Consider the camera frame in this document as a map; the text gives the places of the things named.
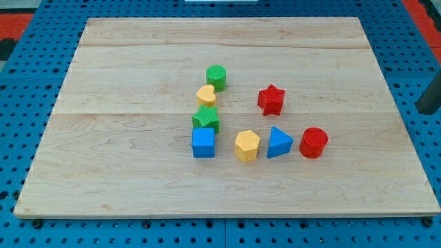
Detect green star block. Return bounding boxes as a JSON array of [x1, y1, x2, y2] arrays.
[[192, 105, 220, 134]]

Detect blue cube block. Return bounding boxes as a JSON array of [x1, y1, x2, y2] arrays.
[[192, 127, 215, 158]]

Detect yellow heart block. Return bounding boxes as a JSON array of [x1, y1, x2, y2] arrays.
[[196, 84, 216, 107]]

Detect yellow hexagon block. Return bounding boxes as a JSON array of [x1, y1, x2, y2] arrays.
[[234, 130, 260, 162]]

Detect green cylinder block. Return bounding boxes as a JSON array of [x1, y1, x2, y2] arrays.
[[205, 65, 227, 92]]

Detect red star block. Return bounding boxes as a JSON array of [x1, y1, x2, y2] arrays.
[[258, 84, 286, 116]]

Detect wooden board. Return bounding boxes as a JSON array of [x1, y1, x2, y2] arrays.
[[14, 17, 440, 219]]

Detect blue triangle block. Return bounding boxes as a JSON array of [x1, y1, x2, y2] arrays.
[[267, 126, 294, 158]]

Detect red cylinder block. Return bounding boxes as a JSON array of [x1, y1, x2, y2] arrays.
[[299, 127, 329, 158]]

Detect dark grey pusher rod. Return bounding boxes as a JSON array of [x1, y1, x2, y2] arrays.
[[416, 71, 440, 115]]

